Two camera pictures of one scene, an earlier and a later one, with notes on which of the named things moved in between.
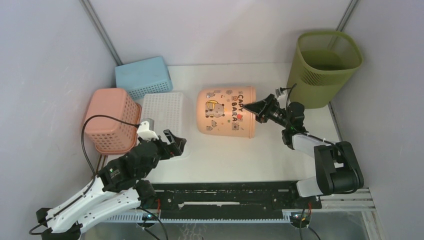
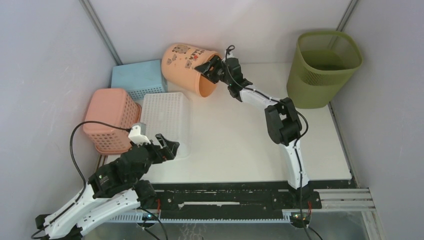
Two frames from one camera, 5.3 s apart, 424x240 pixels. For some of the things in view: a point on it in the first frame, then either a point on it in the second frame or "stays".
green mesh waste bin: [321, 66] stays
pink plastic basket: [112, 119] stays
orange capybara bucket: [220, 111] → [178, 61]
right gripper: [261, 108] → [215, 62]
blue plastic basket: [147, 76] stays
